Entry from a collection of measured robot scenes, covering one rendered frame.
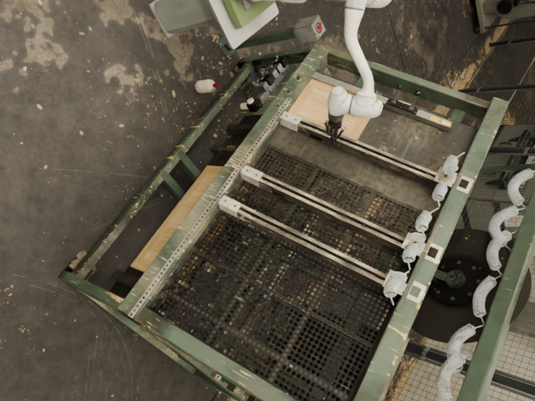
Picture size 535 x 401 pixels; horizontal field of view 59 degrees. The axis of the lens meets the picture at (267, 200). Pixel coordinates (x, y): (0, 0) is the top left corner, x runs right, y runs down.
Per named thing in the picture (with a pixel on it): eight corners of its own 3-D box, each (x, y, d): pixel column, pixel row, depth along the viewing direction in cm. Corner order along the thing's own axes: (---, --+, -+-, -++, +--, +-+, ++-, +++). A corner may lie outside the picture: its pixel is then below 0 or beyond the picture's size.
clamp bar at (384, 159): (286, 116, 303) (285, 90, 283) (468, 189, 267) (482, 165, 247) (279, 126, 299) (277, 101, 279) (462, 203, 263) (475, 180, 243)
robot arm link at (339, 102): (324, 115, 257) (348, 119, 254) (326, 95, 244) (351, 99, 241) (329, 101, 262) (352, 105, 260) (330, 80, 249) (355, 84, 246)
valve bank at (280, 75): (265, 52, 328) (290, 47, 311) (275, 68, 336) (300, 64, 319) (226, 99, 307) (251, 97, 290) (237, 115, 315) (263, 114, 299)
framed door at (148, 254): (208, 167, 343) (207, 165, 341) (262, 171, 304) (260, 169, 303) (131, 267, 306) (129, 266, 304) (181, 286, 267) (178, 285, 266)
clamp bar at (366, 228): (248, 169, 284) (244, 145, 264) (439, 256, 248) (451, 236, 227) (240, 181, 280) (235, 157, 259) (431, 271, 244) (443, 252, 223)
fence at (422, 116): (314, 75, 320) (314, 72, 317) (451, 126, 291) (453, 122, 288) (311, 80, 318) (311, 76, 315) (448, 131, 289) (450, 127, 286)
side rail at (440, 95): (330, 59, 336) (331, 47, 326) (485, 113, 302) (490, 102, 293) (327, 64, 333) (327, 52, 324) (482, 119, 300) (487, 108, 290)
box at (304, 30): (298, 18, 322) (318, 14, 309) (306, 33, 329) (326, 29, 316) (290, 29, 317) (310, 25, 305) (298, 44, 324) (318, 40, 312)
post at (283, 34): (227, 40, 375) (298, 25, 323) (231, 46, 378) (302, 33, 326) (223, 44, 372) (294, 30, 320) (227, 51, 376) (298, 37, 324)
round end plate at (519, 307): (417, 217, 325) (547, 234, 270) (419, 222, 328) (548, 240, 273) (369, 316, 292) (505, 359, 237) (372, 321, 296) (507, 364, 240)
